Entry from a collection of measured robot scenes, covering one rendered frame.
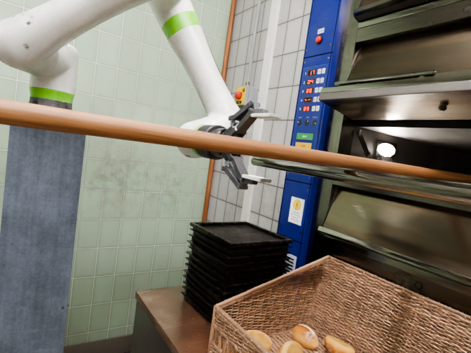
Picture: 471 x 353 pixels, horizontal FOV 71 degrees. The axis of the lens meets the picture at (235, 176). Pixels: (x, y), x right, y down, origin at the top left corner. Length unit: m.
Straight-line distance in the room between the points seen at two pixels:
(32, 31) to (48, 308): 0.82
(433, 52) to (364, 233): 0.59
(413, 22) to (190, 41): 0.69
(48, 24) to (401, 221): 1.13
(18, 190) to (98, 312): 1.01
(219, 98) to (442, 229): 0.74
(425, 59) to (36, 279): 1.36
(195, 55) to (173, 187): 1.00
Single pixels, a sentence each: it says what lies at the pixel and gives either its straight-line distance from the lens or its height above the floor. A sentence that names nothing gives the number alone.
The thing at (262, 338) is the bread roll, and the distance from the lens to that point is 1.10.
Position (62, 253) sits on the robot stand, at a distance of 1.22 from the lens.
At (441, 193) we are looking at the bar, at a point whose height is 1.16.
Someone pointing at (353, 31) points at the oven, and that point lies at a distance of 1.39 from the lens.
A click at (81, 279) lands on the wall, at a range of 1.90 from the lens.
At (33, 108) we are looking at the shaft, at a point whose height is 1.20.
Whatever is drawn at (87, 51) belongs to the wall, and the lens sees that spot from 1.78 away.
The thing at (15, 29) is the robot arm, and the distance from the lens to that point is 1.07.
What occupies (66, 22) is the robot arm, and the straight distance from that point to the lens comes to 1.03.
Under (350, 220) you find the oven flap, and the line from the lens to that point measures 1.24.
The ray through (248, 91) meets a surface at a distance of 1.69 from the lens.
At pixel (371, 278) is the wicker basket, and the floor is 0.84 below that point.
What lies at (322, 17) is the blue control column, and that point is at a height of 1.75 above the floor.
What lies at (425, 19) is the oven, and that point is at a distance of 1.24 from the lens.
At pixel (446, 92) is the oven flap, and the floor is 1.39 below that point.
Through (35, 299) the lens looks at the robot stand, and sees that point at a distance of 1.27.
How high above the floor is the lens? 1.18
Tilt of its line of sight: 4 degrees down
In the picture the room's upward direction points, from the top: 8 degrees clockwise
